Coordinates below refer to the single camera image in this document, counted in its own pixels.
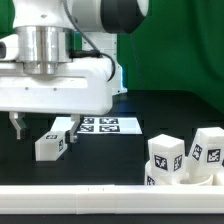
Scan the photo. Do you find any white marker sheet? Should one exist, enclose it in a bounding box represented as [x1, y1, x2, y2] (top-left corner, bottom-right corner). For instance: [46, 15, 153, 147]
[51, 117, 142, 135]

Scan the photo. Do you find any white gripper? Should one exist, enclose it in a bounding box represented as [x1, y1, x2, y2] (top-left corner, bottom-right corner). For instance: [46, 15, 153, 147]
[0, 58, 112, 143]

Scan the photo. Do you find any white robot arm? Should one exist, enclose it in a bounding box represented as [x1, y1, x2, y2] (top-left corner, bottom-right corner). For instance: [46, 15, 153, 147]
[0, 0, 149, 132]

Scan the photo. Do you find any white L-shaped fence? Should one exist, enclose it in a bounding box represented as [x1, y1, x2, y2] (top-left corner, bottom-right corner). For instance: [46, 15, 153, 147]
[0, 166, 224, 215]

